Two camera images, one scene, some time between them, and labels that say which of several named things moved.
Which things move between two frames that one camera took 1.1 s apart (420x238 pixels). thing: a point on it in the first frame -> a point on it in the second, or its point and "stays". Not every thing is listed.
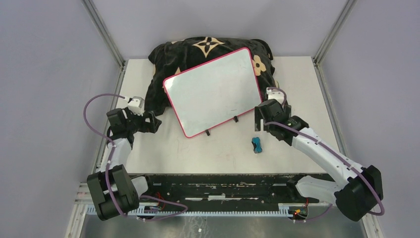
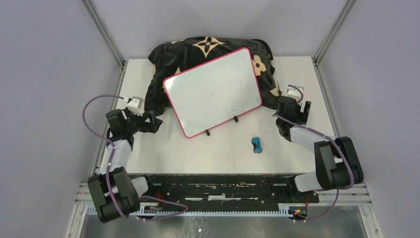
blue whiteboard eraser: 256,143 stays
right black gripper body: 288,110 -> 297,111
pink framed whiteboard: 211,93 stays
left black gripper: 151,127 stays
